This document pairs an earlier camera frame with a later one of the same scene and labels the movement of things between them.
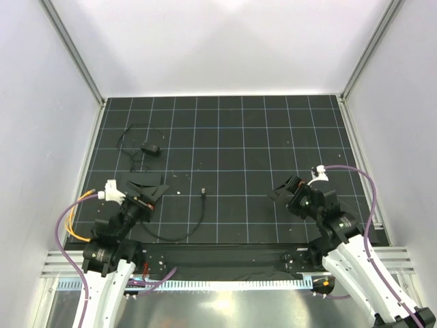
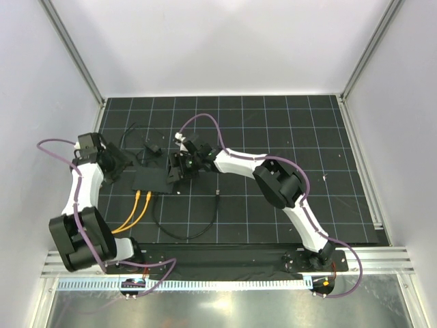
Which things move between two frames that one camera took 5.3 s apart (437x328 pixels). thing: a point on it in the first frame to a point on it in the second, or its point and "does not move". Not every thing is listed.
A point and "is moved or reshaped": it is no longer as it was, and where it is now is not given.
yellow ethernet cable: (69, 221) is moved or reshaped
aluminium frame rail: (56, 264) does not move
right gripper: (281, 192) to (176, 160)
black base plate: (242, 262) does not move
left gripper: (154, 192) to (121, 162)
